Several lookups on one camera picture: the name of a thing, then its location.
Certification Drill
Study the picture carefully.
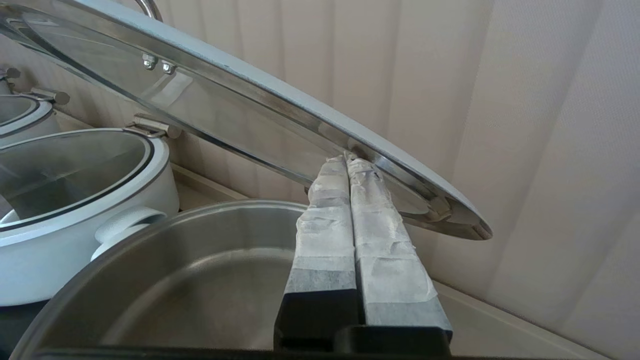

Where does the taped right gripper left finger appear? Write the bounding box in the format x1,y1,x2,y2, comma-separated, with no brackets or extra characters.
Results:
274,156,360,351

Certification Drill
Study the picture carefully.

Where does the glass lid with steel handle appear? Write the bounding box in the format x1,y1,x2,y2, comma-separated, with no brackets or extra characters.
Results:
0,95,56,138
0,0,493,241

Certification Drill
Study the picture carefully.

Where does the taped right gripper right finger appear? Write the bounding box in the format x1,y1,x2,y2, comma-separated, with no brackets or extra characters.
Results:
345,156,453,332

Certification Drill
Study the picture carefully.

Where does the black glass induction cooktop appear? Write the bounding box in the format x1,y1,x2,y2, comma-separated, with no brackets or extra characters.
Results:
0,299,56,360

